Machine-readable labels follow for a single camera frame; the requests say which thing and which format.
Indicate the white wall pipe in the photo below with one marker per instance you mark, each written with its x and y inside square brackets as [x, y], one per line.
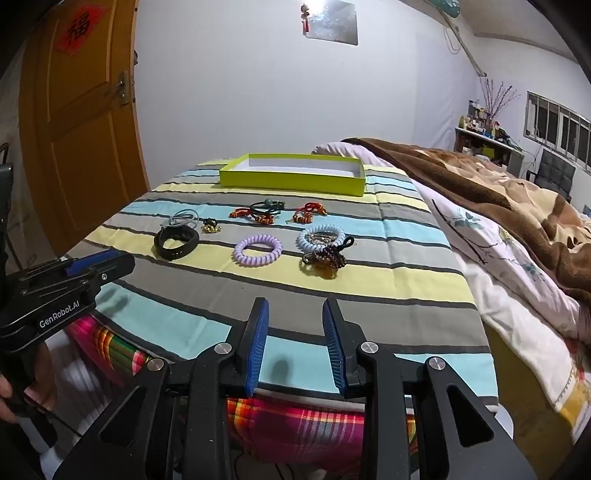
[464, 44]

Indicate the white floral quilt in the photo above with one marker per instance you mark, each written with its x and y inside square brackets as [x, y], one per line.
[498, 258]

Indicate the silver wall sheet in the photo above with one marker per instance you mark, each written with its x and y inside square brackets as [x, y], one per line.
[334, 23]

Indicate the metal door latch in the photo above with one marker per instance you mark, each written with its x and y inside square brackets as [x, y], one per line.
[123, 87]

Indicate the pale pink pillow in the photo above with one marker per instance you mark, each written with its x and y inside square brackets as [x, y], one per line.
[341, 150]

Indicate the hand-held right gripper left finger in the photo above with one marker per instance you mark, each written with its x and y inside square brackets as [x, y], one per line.
[258, 341]

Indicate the barred window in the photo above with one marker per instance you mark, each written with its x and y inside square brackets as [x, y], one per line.
[558, 124]

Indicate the red hanging ornament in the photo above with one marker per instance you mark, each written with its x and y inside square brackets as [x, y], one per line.
[304, 18]

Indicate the grey padded chair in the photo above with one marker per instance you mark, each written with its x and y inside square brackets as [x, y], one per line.
[556, 173]

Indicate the brown fleece blanket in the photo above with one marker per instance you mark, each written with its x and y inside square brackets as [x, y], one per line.
[461, 175]

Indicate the row of bottles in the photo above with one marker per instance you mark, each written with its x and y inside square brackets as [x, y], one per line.
[480, 120]

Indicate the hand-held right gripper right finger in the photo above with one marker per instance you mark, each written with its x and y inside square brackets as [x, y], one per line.
[333, 341]

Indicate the vase of bare branches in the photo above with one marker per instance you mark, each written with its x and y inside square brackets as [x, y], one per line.
[496, 99]

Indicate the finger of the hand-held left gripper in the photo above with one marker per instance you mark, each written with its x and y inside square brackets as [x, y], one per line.
[87, 263]
[115, 267]

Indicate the red door poster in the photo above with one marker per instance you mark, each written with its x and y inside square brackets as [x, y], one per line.
[81, 27]

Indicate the orange wooden door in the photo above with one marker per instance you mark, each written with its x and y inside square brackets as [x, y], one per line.
[83, 138]

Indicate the black wristband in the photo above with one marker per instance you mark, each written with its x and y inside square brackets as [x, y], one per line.
[161, 244]

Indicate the striped bed sheet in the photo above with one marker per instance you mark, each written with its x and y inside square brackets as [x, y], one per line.
[369, 277]

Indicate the lime green shallow box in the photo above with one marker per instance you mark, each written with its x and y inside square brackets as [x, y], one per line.
[286, 184]

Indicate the white wall shelf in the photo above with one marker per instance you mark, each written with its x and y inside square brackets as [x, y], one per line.
[480, 145]

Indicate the person's left hand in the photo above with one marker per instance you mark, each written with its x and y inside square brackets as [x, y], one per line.
[44, 378]

